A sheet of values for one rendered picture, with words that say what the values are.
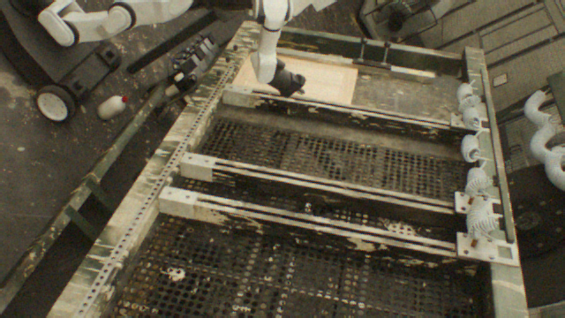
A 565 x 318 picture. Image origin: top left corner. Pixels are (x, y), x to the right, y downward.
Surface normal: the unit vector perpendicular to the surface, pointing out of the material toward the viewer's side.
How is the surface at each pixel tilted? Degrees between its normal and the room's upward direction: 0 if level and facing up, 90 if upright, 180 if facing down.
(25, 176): 0
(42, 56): 0
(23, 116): 0
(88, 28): 90
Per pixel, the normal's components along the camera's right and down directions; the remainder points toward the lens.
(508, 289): 0.06, -0.78
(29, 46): 0.79, -0.35
